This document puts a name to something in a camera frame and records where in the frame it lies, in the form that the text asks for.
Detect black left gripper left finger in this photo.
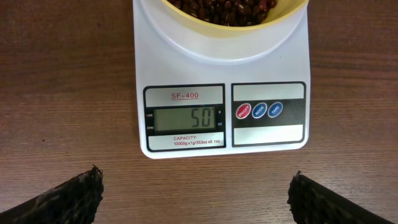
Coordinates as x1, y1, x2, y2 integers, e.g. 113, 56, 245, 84
1, 166, 104, 224

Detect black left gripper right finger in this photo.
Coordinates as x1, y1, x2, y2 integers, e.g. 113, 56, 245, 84
287, 171, 392, 224

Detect white digital kitchen scale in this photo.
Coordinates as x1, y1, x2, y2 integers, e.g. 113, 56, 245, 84
133, 1, 311, 159

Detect yellow plastic bowl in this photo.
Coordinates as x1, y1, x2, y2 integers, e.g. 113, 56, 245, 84
160, 0, 310, 39

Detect red adzuki beans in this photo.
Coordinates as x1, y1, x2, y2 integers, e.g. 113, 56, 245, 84
168, 0, 278, 27

